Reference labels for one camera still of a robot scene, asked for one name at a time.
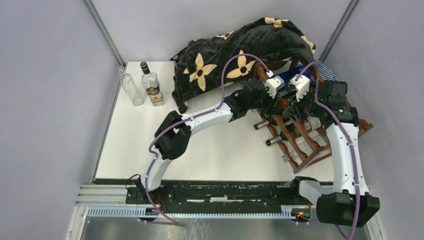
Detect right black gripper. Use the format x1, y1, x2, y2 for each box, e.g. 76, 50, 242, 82
283, 87, 327, 122

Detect dark wine bottle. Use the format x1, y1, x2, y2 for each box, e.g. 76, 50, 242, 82
264, 127, 329, 147
253, 116, 322, 132

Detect dark wine bottle front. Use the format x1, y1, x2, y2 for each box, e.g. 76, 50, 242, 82
264, 127, 329, 147

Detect blue liquid square bottle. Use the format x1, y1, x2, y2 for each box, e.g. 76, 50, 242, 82
278, 65, 316, 92

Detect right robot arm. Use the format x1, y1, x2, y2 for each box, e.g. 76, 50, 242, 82
284, 79, 380, 228

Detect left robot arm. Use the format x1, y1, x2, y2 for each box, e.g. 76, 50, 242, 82
135, 76, 285, 204

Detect wooden wine rack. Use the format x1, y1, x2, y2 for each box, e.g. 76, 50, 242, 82
258, 79, 373, 174

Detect clear bottle black cap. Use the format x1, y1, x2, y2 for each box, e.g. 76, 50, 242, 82
140, 61, 165, 107

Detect tall clear glass bottle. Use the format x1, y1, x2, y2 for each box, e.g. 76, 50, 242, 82
116, 65, 144, 106

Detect blue striped cloth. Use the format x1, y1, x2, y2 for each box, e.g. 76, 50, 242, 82
314, 58, 339, 81

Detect black floral blanket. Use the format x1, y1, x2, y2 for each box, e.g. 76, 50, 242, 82
171, 17, 316, 114

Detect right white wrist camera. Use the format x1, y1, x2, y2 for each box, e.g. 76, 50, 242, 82
289, 74, 311, 102

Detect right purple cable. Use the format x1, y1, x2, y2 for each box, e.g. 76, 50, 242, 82
294, 61, 362, 240

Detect purple cable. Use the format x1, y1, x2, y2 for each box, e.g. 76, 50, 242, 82
137, 53, 274, 226
294, 61, 362, 240

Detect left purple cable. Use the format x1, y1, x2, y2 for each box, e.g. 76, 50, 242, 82
137, 53, 274, 226

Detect white slotted cable duct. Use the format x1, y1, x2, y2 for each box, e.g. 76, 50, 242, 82
86, 206, 296, 220

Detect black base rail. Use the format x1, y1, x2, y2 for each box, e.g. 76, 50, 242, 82
93, 179, 332, 216

